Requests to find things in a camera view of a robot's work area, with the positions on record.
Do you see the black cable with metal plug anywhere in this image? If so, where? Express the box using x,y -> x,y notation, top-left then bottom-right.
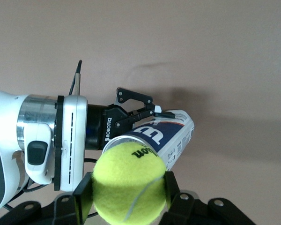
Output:
68,60 -> 83,97

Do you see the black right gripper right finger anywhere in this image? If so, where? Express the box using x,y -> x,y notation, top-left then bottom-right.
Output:
159,171 -> 257,225

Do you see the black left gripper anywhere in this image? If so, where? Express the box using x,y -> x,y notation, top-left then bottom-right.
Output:
85,87 -> 174,151

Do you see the yellow tennis ball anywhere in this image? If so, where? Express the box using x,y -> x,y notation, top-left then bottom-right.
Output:
91,142 -> 169,224

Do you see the clear tennis ball can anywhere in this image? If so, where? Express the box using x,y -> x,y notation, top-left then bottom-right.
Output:
101,108 -> 195,173

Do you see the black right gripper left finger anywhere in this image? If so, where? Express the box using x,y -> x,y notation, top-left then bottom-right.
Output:
0,172 -> 95,225

